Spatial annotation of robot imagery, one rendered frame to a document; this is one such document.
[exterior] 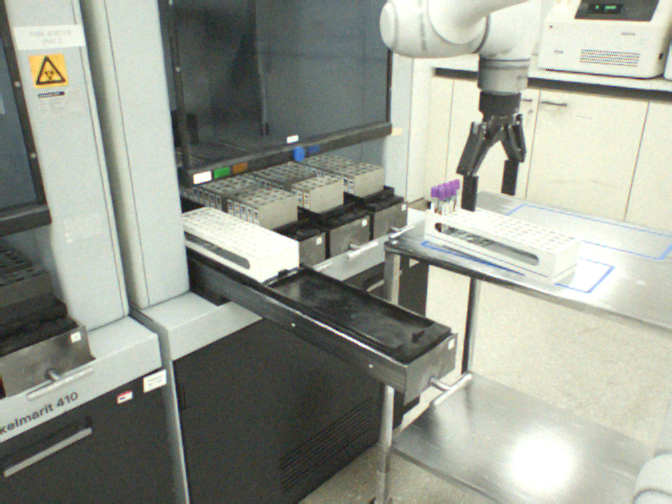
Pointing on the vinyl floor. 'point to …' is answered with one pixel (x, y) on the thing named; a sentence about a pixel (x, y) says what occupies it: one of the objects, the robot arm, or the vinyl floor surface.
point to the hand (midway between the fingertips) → (489, 196)
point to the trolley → (611, 266)
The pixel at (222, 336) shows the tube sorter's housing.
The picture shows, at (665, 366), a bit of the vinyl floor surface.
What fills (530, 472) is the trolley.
